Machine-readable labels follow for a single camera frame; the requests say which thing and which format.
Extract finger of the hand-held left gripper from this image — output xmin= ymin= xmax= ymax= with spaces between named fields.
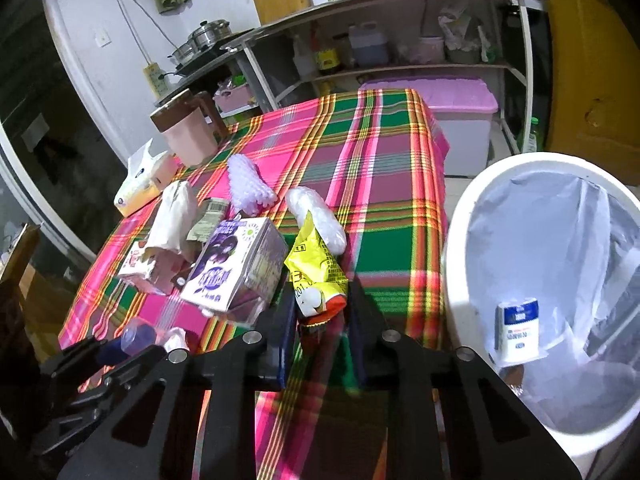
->
xmin=30 ymin=344 xmax=168 ymax=458
xmin=37 ymin=336 xmax=111 ymax=378

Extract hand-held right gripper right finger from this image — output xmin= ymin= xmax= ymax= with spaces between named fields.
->
xmin=347 ymin=277 xmax=583 ymax=480

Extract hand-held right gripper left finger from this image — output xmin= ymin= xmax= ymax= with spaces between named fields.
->
xmin=57 ymin=287 xmax=300 ymax=480

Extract clear plastic bottle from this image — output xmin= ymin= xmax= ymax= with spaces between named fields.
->
xmin=95 ymin=317 xmax=168 ymax=366

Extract yellow snack packet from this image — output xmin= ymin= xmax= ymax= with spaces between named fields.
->
xmin=284 ymin=210 xmax=349 ymax=333

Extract purple milk carton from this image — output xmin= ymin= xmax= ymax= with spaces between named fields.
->
xmin=179 ymin=216 xmax=290 ymax=323

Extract pink drink carton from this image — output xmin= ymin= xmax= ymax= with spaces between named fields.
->
xmin=116 ymin=240 xmax=193 ymax=297

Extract clear plastic bag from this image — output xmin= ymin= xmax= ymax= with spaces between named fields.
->
xmin=285 ymin=186 xmax=347 ymax=257

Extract white trash bin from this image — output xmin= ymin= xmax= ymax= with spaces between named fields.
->
xmin=442 ymin=151 xmax=640 ymax=467

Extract white paper bag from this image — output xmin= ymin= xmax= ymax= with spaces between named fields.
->
xmin=144 ymin=180 xmax=199 ymax=263

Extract crumpled white tissue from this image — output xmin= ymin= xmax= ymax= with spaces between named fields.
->
xmin=162 ymin=326 xmax=190 ymax=353

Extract wooden chair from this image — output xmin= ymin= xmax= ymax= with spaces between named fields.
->
xmin=0 ymin=222 xmax=76 ymax=361

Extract green brown sachet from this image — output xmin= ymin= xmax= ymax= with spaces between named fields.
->
xmin=186 ymin=198 xmax=231 ymax=245

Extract white foam fruit net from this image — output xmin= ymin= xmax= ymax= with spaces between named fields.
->
xmin=226 ymin=153 xmax=277 ymax=218

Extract white blue carton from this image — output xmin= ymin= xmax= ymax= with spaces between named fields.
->
xmin=494 ymin=298 xmax=542 ymax=362

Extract yellow white tissue pack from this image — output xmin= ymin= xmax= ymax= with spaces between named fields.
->
xmin=113 ymin=139 xmax=177 ymax=218

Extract translucent bin liner bag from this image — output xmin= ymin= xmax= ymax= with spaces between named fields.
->
xmin=462 ymin=167 xmax=640 ymax=436

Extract pink jug with brown lid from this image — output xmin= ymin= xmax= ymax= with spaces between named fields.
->
xmin=150 ymin=88 xmax=230 ymax=168

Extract storage box with purple lid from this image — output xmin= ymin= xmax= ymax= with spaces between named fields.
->
xmin=358 ymin=76 xmax=500 ymax=179

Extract pink plastic basket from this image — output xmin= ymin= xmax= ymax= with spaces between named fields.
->
xmin=214 ymin=75 xmax=260 ymax=115

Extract white plastic bottle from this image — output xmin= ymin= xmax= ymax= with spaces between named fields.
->
xmin=292 ymin=35 xmax=318 ymax=79

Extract yellow power strip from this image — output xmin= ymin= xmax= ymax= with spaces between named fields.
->
xmin=143 ymin=62 xmax=169 ymax=102

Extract oil bottle with yellow label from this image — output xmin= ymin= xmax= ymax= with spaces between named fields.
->
xmin=314 ymin=27 xmax=342 ymax=75

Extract black induction cooker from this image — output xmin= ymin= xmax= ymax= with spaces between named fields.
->
xmin=174 ymin=47 xmax=238 ymax=77

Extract plastic jug of dark liquid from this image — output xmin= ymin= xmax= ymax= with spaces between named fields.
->
xmin=348 ymin=21 xmax=392 ymax=67

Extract pink plastic bucket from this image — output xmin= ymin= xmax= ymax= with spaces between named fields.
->
xmin=417 ymin=35 xmax=447 ymax=65

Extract steel wok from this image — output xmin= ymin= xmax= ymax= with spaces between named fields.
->
xmin=167 ymin=42 xmax=199 ymax=67

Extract steel pot with lid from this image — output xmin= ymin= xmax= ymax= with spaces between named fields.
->
xmin=187 ymin=20 xmax=232 ymax=50

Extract crumpled plastic bags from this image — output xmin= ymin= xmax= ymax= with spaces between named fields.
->
xmin=437 ymin=2 xmax=501 ymax=64

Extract yellow door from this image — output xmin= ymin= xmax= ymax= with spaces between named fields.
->
xmin=542 ymin=0 xmax=640 ymax=186

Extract white power cable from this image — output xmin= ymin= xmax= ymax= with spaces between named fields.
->
xmin=110 ymin=0 xmax=157 ymax=67

